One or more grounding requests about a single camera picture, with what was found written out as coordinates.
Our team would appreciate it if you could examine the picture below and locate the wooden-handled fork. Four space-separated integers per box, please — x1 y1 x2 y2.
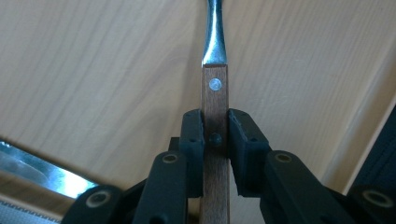
199 0 232 224

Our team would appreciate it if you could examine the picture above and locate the brown wooden tray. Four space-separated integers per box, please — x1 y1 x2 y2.
0 0 396 222

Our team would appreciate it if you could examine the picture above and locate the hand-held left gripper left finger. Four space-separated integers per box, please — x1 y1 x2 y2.
133 108 205 224

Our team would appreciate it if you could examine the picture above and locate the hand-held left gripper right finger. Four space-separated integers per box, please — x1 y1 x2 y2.
228 107 356 224

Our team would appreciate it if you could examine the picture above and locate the silver table knife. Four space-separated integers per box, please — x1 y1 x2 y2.
0 139 99 200

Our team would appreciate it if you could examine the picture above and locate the grey striped placemat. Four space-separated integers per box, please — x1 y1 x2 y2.
0 199 62 224

